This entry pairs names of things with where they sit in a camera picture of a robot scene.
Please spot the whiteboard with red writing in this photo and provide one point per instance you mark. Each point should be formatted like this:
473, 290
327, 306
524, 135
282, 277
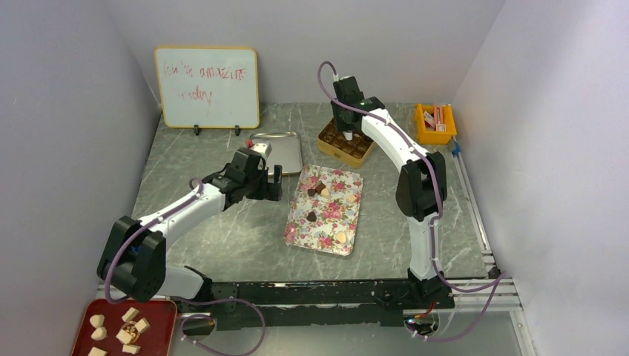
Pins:
208, 87

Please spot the orange parts bin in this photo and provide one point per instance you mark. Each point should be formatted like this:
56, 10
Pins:
435, 124

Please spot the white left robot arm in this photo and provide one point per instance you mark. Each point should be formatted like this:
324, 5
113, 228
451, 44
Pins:
133, 263

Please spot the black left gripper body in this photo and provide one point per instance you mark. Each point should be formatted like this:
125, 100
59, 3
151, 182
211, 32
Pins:
258, 186

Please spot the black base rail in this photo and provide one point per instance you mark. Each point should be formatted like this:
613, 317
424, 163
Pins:
386, 302

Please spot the silver tin lid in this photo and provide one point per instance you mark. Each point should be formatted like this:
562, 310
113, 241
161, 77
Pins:
285, 151

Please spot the dark rectangular chocolate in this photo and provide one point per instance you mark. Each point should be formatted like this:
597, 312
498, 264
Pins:
320, 187

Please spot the red tray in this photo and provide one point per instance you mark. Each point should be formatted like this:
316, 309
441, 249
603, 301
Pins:
128, 328

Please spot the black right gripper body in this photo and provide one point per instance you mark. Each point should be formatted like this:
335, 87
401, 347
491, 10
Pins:
346, 124

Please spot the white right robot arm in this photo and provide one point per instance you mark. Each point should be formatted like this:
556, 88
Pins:
422, 179

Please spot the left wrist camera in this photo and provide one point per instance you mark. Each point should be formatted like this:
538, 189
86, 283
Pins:
262, 148

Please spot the dark chocolate lower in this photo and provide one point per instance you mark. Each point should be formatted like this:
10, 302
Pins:
311, 217

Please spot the gold chocolate tin box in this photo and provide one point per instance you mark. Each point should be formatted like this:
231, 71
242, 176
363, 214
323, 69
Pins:
353, 152

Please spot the floral rectangular tray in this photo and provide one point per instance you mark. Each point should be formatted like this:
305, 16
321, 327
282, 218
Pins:
333, 216

